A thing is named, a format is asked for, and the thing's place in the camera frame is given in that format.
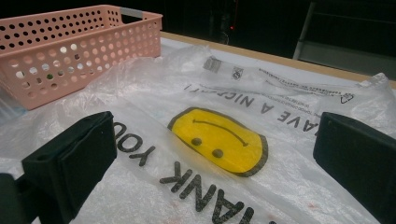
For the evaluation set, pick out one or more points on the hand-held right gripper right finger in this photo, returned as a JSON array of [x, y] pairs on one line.
[[358, 161]]

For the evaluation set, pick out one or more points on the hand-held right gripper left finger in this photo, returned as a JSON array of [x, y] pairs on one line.
[[77, 161]]

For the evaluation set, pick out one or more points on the clear printed plastic bag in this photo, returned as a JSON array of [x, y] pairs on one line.
[[280, 186]]

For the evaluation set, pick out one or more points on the pink perforated plastic basket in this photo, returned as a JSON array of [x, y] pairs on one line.
[[93, 49]]

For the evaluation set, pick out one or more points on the clear bluish plastic piece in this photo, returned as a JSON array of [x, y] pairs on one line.
[[9, 107]]

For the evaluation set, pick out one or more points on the dark equipment with red light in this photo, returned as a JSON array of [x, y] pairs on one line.
[[232, 28]]

